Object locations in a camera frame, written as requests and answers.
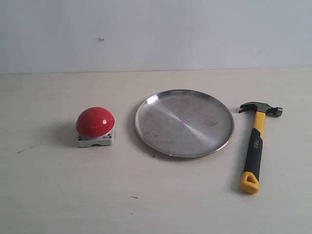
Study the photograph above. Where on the yellow black claw hammer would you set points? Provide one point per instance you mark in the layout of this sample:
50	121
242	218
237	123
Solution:
250	177

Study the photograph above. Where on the red dome push button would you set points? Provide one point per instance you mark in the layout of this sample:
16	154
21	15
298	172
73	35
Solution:
95	126

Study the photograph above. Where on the round stainless steel plate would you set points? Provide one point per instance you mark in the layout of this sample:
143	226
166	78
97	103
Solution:
184	123

